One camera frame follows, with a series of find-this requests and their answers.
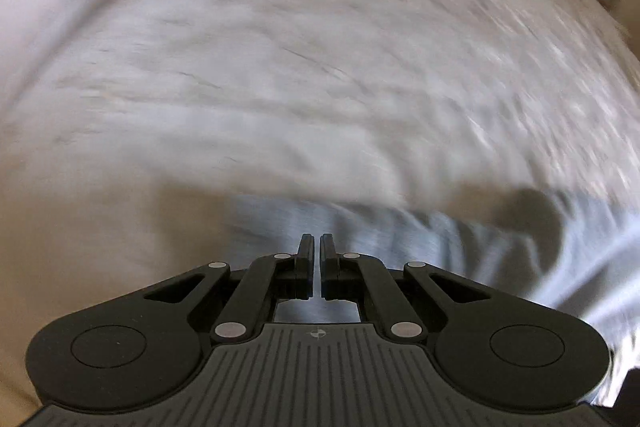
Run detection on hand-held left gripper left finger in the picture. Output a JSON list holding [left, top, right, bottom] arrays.
[[144, 234, 314, 346]]

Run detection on grey-blue speckled pants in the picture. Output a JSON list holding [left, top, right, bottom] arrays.
[[227, 189, 640, 413]]

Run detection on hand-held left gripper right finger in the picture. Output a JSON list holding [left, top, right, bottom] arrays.
[[320, 233, 492, 344]]

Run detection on white embroidered bedspread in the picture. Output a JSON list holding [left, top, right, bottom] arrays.
[[0, 0, 640, 427]]

